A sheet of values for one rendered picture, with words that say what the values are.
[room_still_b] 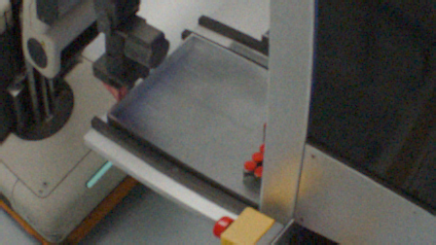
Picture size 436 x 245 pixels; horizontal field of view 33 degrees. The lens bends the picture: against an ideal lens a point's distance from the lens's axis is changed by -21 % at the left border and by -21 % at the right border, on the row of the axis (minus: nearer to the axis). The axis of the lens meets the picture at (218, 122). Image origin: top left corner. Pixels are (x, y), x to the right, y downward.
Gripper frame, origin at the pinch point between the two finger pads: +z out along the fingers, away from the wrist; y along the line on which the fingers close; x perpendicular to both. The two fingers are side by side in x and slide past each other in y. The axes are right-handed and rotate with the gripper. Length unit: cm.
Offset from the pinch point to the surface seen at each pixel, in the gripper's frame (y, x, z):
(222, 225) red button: 35.8, -18.2, -11.4
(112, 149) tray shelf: 5.0, -9.0, 2.3
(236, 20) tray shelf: 3.5, 32.0, 2.0
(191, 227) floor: -10, 33, 90
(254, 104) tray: 19.5, 14.5, 1.7
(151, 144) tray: 11.9, -5.5, -0.9
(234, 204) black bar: 30.3, -7.1, -0.1
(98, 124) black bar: 0.2, -7.5, 0.3
